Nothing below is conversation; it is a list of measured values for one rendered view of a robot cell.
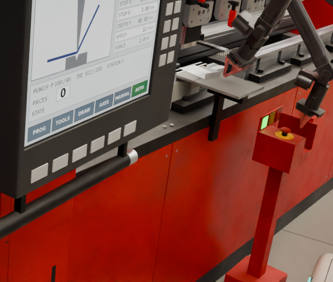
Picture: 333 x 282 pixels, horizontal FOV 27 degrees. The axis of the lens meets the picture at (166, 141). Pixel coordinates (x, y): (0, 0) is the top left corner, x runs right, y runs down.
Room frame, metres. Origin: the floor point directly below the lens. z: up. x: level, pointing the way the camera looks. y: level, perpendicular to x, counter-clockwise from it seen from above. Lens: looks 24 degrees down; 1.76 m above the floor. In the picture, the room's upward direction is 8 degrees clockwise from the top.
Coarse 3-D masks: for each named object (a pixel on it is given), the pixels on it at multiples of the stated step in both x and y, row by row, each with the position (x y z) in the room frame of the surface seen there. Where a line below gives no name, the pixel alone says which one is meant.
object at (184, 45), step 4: (184, 28) 2.37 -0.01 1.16; (188, 28) 2.38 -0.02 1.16; (192, 28) 2.40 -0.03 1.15; (196, 28) 2.42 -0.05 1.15; (200, 28) 2.45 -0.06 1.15; (184, 32) 2.37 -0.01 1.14; (188, 32) 2.38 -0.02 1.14; (192, 32) 2.40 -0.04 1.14; (196, 32) 2.43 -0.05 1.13; (184, 36) 2.37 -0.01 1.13; (188, 36) 2.38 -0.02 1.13; (192, 36) 2.41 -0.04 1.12; (196, 36) 2.43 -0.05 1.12; (180, 40) 2.37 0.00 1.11; (184, 40) 2.36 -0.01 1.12; (188, 40) 2.39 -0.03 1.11; (192, 40) 2.41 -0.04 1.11; (196, 40) 2.43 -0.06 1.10; (184, 44) 2.38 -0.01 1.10; (188, 44) 2.41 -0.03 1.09; (192, 44) 2.43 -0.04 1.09; (184, 48) 2.39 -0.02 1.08
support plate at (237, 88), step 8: (184, 72) 2.36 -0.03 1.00; (184, 80) 2.31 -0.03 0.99; (192, 80) 2.29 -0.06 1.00; (200, 80) 2.30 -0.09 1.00; (208, 80) 2.32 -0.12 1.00; (216, 80) 2.33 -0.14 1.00; (224, 80) 2.34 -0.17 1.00; (232, 80) 2.35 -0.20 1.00; (240, 80) 2.37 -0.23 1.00; (208, 88) 2.25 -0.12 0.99; (216, 88) 2.24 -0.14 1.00; (224, 88) 2.25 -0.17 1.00; (232, 88) 2.26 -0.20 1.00; (240, 88) 2.27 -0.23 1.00; (248, 88) 2.29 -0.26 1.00; (256, 88) 2.30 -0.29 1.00; (232, 96) 2.20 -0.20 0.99; (240, 96) 2.19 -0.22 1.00
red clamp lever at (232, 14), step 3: (231, 0) 2.51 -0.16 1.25; (231, 3) 2.50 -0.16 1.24; (234, 3) 2.50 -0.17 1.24; (237, 3) 2.49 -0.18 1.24; (234, 6) 2.50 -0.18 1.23; (237, 6) 2.50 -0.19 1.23; (231, 9) 2.51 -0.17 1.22; (234, 9) 2.50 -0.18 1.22; (231, 12) 2.50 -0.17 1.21; (234, 12) 2.50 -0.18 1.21; (231, 15) 2.50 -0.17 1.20; (234, 15) 2.50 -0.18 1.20; (228, 18) 2.51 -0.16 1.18; (231, 18) 2.50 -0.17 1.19; (228, 21) 2.50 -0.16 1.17; (231, 21) 2.50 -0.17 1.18; (228, 24) 2.50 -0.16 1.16
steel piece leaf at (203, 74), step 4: (200, 68) 2.43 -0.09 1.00; (188, 72) 2.37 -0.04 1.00; (192, 72) 2.37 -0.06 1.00; (196, 72) 2.38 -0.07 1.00; (200, 72) 2.39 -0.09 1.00; (204, 72) 2.39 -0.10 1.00; (208, 72) 2.40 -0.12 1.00; (212, 72) 2.34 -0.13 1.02; (216, 72) 2.36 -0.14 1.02; (220, 72) 2.37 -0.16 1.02; (200, 76) 2.34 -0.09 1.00; (204, 76) 2.35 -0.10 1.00; (208, 76) 2.33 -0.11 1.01; (212, 76) 2.34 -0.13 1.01; (216, 76) 2.36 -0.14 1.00; (220, 76) 2.38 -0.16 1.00
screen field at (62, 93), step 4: (68, 84) 0.99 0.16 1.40; (60, 88) 0.97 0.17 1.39; (64, 88) 0.98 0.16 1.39; (68, 88) 0.99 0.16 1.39; (60, 92) 0.97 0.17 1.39; (64, 92) 0.98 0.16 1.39; (68, 92) 0.99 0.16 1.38; (60, 96) 0.97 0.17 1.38; (64, 96) 0.98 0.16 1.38; (68, 96) 0.99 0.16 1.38; (56, 100) 0.96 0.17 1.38
